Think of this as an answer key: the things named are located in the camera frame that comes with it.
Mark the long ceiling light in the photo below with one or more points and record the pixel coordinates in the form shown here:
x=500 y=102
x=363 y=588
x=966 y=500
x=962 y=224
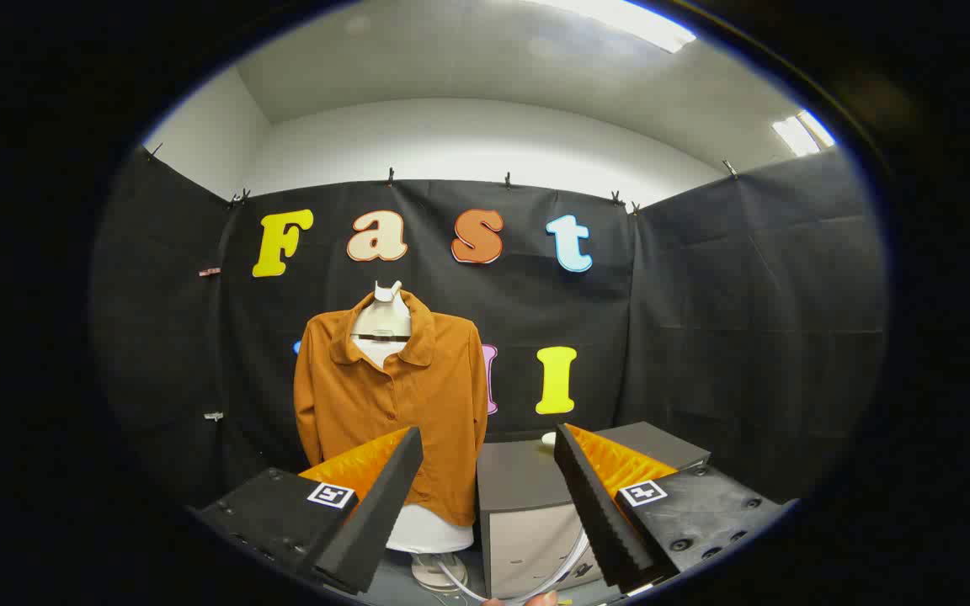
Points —
x=628 y=21

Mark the black backdrop cloth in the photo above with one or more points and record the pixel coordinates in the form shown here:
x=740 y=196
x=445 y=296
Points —
x=704 y=320

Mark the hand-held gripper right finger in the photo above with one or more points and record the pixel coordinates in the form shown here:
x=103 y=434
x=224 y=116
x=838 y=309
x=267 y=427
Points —
x=599 y=513

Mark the white mannequin torso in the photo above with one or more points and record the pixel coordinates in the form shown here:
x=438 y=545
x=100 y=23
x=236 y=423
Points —
x=384 y=324

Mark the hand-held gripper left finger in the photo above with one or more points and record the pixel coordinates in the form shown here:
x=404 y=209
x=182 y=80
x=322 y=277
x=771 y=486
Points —
x=375 y=513

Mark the small ceiling light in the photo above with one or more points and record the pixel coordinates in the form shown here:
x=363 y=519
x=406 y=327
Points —
x=801 y=133

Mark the grey cabinet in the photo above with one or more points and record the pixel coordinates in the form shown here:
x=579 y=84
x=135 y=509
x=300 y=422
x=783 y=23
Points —
x=527 y=488

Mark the orange button-up shirt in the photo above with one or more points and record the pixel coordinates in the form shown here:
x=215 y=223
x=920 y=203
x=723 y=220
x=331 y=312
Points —
x=418 y=404

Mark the round mannequin stand base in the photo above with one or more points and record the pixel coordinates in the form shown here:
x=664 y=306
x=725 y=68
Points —
x=434 y=572

